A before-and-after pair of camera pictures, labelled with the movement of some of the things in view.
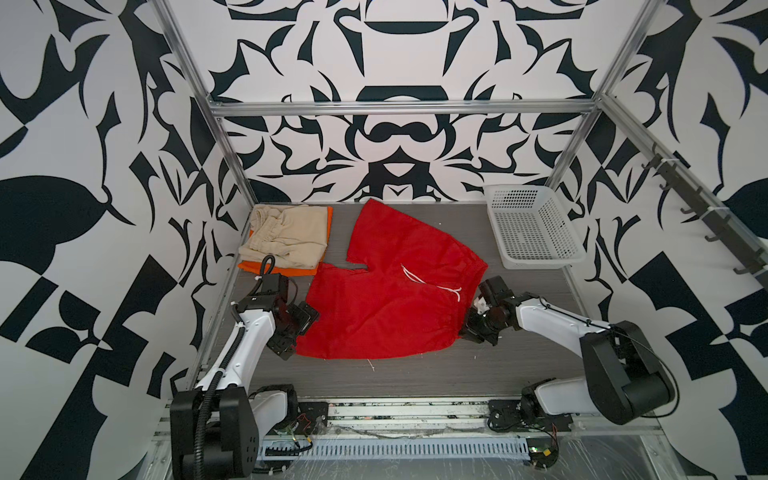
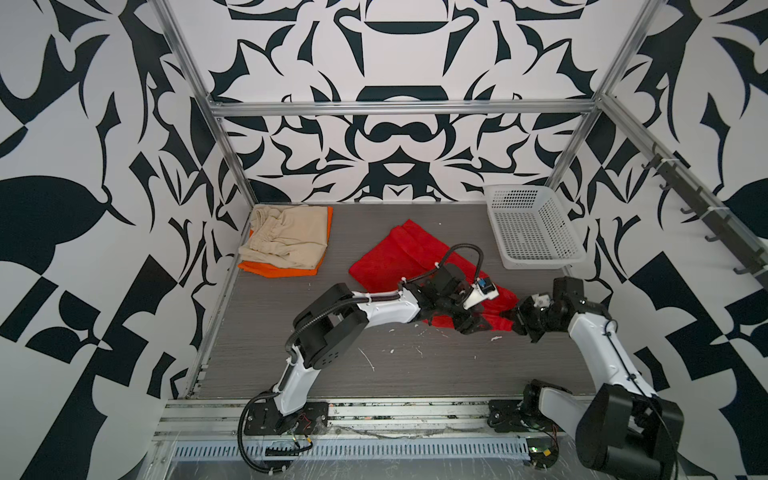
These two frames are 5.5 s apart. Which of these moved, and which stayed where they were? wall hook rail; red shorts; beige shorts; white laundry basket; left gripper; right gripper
Moved: red shorts; left gripper; right gripper
Stayed: white laundry basket; beige shorts; wall hook rail
